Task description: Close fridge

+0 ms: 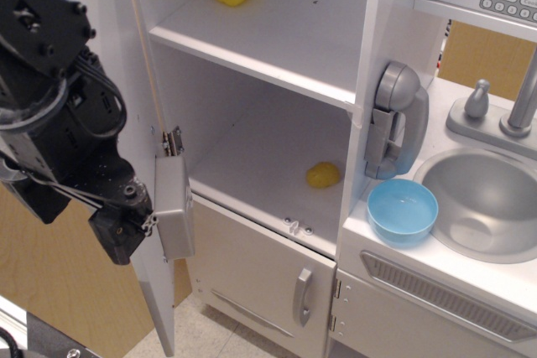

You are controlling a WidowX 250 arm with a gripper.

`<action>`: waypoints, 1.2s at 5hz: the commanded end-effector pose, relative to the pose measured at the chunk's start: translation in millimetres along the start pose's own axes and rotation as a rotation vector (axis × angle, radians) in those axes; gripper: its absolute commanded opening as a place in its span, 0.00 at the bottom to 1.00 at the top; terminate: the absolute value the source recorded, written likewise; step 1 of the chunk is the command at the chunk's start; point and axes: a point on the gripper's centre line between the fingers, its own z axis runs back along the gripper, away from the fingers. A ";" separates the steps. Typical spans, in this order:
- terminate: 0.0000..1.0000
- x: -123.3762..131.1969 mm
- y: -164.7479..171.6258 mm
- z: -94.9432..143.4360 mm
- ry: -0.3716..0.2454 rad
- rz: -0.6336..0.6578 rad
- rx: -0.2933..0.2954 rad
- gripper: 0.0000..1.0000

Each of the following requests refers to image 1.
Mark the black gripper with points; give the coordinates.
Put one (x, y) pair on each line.
(124, 215)

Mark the white toy fridge door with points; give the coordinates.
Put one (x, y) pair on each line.
(122, 41)

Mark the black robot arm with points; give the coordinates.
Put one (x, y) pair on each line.
(60, 121)

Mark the white toy fridge cabinet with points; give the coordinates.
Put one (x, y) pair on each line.
(261, 92)

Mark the grey ice dispenser panel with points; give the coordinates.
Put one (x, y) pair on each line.
(174, 208)

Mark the light wooden board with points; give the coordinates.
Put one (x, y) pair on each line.
(60, 273)

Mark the white toy freezer door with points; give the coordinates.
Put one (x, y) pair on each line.
(249, 272)

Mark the small yellow toy food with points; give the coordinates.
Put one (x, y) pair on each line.
(323, 175)

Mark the light blue plastic bowl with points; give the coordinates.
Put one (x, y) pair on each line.
(402, 212)

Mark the grey toy telephone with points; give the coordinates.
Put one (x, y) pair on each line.
(398, 123)

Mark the grey oven vent panel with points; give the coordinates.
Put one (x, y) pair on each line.
(448, 300)

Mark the grey toy faucet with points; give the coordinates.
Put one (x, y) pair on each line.
(513, 130)

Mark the silver toy sink basin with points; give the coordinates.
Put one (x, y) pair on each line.
(486, 204)

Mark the grey freezer door handle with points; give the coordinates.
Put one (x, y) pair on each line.
(301, 313)

